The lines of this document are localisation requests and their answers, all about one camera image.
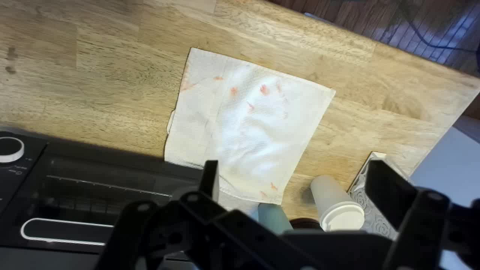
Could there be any green cup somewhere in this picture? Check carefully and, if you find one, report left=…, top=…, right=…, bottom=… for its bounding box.
left=256, top=201, right=293, bottom=236

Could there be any white paper cup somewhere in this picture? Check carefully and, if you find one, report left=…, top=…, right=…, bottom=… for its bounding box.
left=308, top=174, right=365, bottom=233

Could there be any black toaster oven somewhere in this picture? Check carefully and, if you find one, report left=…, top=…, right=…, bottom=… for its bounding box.
left=0, top=131, right=206, bottom=270

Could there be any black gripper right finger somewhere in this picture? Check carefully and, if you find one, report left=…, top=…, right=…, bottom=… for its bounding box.
left=364, top=159, right=480, bottom=270

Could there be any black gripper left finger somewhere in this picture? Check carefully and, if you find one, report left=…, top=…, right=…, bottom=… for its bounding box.
left=94, top=159, right=311, bottom=270

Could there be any white cloth napkin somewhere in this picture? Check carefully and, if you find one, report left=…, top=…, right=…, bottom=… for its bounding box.
left=163, top=47, right=337, bottom=215

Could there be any thin dark cable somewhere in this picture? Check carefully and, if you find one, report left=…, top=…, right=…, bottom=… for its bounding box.
left=395, top=0, right=480, bottom=53

